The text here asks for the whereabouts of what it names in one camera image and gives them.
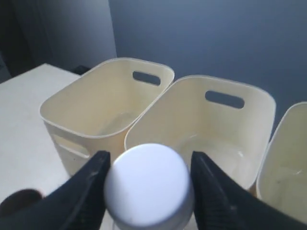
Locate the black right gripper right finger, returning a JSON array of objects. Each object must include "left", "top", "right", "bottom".
[{"left": 190, "top": 151, "right": 307, "bottom": 230}]

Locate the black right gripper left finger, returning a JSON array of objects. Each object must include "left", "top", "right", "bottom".
[{"left": 0, "top": 150, "right": 110, "bottom": 230}]

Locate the left cream plastic bin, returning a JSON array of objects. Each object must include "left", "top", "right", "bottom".
[{"left": 40, "top": 57, "right": 175, "bottom": 175}]

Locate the clear bottle white cap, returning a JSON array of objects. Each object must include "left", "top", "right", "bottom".
[{"left": 104, "top": 143, "right": 194, "bottom": 230}]

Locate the right cream plastic bin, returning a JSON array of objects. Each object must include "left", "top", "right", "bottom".
[{"left": 256, "top": 102, "right": 307, "bottom": 223}]

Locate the middle cream plastic bin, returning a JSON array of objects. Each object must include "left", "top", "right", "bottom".
[{"left": 124, "top": 75, "right": 276, "bottom": 190}]

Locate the cream plastic bin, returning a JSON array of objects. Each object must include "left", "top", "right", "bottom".
[
  {"left": 124, "top": 75, "right": 276, "bottom": 190},
  {"left": 40, "top": 57, "right": 175, "bottom": 175},
  {"left": 256, "top": 102, "right": 307, "bottom": 223}
]

